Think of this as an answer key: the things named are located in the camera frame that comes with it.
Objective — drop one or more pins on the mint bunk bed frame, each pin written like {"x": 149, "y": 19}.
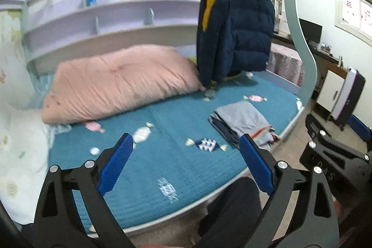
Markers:
{"x": 301, "y": 46}

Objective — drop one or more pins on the person's dark trouser leg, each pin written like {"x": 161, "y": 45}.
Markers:
{"x": 231, "y": 217}

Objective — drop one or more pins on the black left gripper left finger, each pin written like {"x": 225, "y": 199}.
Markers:
{"x": 72, "y": 211}

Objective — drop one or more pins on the navy and yellow puffer jacket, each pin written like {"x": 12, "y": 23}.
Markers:
{"x": 233, "y": 36}

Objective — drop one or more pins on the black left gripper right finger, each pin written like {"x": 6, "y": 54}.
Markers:
{"x": 300, "y": 209}

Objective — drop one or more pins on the grey and navy sweater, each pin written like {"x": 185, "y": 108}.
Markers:
{"x": 234, "y": 120}

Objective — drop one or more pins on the lavender headboard shelf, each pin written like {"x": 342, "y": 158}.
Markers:
{"x": 58, "y": 30}

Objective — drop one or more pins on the white cabinet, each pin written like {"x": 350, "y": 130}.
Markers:
{"x": 331, "y": 87}

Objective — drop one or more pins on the white blanket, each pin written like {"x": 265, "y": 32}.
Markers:
{"x": 25, "y": 137}

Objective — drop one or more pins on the black monitor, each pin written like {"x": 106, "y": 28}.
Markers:
{"x": 311, "y": 31}

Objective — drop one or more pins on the teal quilted bed cover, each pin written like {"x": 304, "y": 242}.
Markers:
{"x": 184, "y": 160}

